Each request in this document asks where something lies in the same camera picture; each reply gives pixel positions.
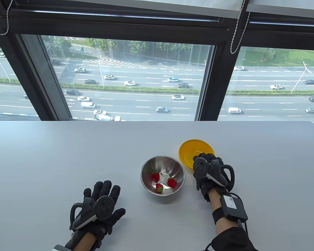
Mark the grey left hand controller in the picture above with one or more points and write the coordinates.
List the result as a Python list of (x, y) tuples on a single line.
[(104, 206)]

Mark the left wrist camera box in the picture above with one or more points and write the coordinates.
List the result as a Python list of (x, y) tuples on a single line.
[(59, 248)]

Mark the person's left forearm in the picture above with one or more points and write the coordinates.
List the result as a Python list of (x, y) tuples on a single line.
[(85, 241)]

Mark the person's right forearm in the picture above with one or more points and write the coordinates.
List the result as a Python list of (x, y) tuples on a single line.
[(235, 240)]

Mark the black window frame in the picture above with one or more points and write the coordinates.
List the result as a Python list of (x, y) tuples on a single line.
[(120, 24)]

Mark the yellow plastic bowl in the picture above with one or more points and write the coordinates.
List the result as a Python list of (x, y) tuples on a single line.
[(191, 150)]

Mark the red strawberry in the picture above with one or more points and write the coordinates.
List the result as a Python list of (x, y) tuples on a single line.
[(156, 177), (172, 182), (159, 187)]

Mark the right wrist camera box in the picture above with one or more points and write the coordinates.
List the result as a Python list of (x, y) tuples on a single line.
[(233, 207)]

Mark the grey hand controller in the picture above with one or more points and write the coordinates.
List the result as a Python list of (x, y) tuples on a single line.
[(104, 206), (200, 164)]

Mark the white roller blind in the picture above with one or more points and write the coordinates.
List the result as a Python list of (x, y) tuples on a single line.
[(120, 6), (285, 11)]

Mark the person's right hand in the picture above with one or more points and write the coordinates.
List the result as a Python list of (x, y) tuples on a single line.
[(204, 187)]

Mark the grey right hand controller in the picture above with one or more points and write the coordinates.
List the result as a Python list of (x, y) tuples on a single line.
[(200, 164)]

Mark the person's left hand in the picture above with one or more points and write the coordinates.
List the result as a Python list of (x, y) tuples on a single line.
[(102, 189)]

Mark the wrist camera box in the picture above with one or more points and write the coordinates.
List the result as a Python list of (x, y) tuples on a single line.
[(233, 207), (59, 248)]

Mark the stainless steel mixing bowl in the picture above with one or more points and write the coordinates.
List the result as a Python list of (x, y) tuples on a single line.
[(167, 164)]

